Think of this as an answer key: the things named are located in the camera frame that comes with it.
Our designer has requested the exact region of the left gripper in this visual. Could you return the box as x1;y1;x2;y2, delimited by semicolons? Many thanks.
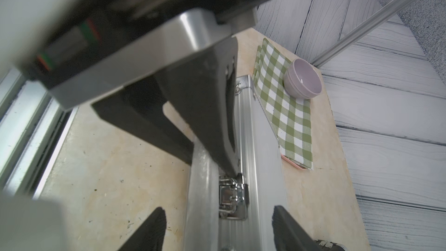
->
20;0;269;177

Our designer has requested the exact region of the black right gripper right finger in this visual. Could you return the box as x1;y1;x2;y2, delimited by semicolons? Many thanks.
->
272;205;321;251

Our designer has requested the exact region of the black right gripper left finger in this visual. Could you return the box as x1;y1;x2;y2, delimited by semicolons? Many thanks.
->
119;207;167;251

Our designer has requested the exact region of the silver aluminium poker case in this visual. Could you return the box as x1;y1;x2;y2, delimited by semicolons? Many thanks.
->
184;75;287;251

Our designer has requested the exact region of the black poker case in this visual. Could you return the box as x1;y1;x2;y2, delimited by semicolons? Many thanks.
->
316;240;347;251

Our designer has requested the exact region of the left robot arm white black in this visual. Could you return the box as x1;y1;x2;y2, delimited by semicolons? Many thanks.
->
1;0;268;177

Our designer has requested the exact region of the pink mat under cloth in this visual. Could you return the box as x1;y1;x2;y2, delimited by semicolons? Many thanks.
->
281;155;305;170

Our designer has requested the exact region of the green white checkered cloth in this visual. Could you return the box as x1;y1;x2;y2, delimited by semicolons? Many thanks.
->
253;38;313;169

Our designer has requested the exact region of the lilac ceramic bowl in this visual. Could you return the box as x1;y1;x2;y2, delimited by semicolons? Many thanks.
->
283;59;322;99

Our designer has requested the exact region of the left aluminium frame post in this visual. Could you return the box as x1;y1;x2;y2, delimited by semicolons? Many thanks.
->
311;0;416;68

